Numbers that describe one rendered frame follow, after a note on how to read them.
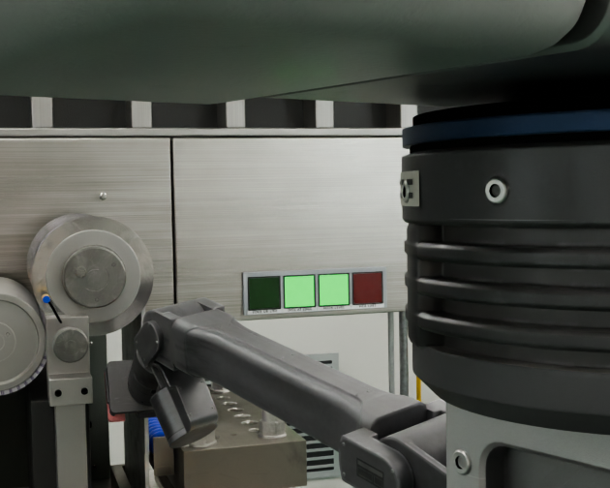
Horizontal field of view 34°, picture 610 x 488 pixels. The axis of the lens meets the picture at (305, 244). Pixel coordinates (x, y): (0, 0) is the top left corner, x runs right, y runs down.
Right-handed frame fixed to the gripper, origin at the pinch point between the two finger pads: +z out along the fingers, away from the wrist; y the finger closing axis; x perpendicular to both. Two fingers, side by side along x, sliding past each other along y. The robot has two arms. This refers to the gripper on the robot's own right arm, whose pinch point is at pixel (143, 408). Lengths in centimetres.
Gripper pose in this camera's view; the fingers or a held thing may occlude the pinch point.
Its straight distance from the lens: 131.2
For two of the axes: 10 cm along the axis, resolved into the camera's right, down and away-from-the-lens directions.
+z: -2.4, 4.7, 8.5
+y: 9.6, -0.3, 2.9
